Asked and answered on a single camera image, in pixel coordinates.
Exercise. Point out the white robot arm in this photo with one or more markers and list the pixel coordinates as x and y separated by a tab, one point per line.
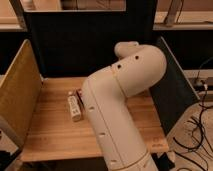
103	100

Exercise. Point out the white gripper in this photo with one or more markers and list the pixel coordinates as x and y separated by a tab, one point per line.
75	105

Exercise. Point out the left wooden side panel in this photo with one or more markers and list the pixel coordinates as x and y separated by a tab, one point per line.
19	91

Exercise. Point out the power strip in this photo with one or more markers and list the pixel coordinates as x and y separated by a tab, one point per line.
201	84

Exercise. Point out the right dark side panel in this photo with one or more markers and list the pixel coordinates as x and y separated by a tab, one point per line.
174	97

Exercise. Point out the black back panel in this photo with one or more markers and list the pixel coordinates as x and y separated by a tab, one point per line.
68	44

